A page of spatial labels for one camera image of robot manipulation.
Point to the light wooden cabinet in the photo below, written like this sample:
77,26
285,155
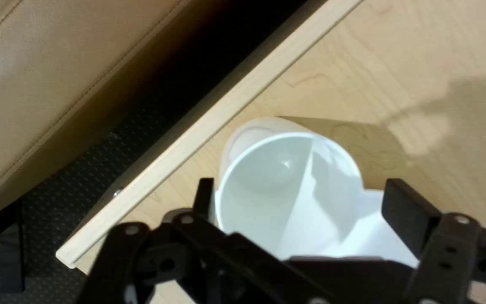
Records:
398,84

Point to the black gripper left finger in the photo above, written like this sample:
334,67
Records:
204,197

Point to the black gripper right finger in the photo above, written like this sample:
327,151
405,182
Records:
408,214

